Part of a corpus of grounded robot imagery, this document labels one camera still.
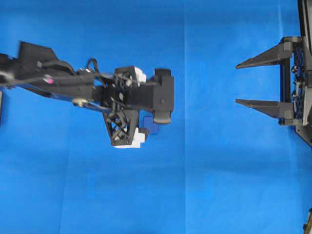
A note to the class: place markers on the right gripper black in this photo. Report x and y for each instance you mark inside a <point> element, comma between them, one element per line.
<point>294,55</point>

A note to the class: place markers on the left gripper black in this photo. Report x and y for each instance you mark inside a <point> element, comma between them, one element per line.
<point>121,122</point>

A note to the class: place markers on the blue rectangular block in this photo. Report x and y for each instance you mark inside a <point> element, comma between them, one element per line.
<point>150,125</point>

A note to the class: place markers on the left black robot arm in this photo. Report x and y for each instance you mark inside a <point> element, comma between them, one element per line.
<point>38,70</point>

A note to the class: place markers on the blue table mat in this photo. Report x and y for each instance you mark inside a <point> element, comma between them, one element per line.
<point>217,168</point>

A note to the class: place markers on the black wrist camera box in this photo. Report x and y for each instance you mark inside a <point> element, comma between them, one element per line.
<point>163,96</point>

